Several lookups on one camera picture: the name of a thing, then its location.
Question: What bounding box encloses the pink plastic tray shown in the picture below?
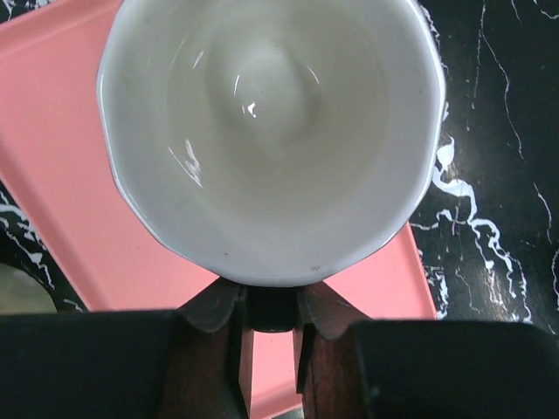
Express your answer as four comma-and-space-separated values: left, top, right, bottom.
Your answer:
1, 1, 436, 418

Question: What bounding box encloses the pale green mug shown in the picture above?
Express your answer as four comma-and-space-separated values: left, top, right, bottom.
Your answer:
97, 1, 445, 287

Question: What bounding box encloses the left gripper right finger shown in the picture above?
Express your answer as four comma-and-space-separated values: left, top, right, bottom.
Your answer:
293, 282, 369, 418

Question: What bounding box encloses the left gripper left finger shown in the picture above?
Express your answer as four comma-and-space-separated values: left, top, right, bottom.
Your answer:
159, 278, 253, 418

